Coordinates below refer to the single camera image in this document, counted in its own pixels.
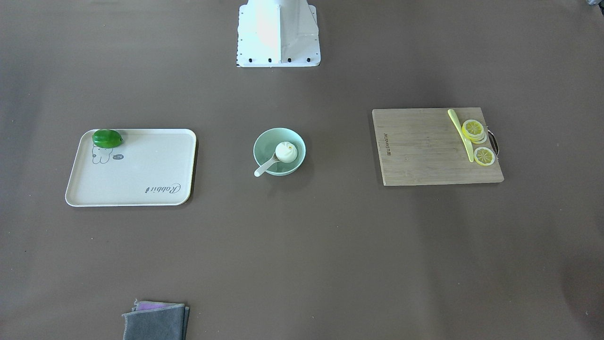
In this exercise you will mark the bamboo cutting board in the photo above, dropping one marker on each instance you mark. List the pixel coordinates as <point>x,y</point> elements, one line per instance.
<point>422,147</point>

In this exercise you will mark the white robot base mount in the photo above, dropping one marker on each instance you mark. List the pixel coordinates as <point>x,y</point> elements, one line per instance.
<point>278,33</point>

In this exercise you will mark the green toy pepper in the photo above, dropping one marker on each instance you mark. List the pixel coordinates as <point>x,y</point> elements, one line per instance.
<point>107,138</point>

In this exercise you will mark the mint green bowl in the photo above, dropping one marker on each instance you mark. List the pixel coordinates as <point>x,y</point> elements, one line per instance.
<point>265,146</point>

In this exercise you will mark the folded grey cloth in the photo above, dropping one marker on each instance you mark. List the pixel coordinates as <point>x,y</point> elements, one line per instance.
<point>151,320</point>

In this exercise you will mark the white plastic spoon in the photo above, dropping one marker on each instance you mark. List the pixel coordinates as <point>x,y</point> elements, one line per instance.
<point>263,167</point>

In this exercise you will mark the white steamed bun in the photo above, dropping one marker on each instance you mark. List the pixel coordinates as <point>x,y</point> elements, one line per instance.
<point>286,152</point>

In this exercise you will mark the yellow plastic knife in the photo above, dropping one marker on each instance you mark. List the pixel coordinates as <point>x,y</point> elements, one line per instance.
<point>465,141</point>

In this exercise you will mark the single lemon slice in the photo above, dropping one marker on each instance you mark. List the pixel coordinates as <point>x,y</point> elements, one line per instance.
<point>484,156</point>

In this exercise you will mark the top lemon slice of stack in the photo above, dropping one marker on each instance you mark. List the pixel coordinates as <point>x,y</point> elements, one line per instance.
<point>473,130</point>

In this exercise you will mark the cream rabbit print tray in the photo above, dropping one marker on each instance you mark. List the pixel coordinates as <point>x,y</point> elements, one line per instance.
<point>152,167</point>

